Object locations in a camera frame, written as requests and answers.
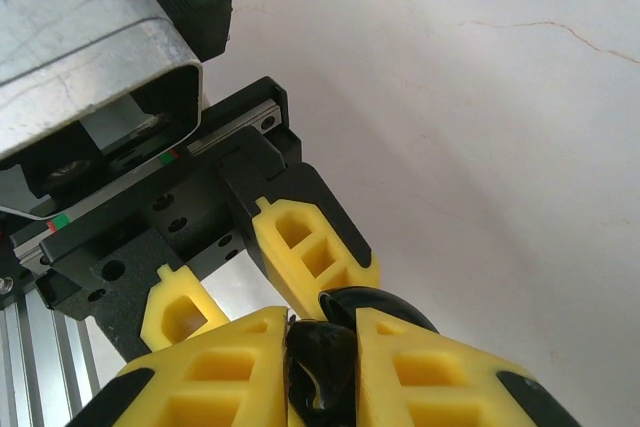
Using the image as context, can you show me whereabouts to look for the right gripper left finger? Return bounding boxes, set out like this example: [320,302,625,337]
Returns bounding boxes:
[74,304,290,427]

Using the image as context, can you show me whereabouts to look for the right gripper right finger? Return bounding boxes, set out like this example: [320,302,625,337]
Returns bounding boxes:
[354,306,586,427]

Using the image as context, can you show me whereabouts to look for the black wireless earbud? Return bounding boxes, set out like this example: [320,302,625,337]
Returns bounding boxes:
[283,321,359,427]

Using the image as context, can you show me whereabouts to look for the black earbud charging case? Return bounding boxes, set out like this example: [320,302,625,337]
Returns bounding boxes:
[318,286,441,336]

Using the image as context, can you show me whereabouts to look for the aluminium frame rail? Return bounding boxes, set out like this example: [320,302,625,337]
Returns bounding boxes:
[0,276,106,427]

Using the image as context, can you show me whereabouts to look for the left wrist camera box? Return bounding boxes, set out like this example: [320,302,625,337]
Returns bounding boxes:
[0,0,236,228]

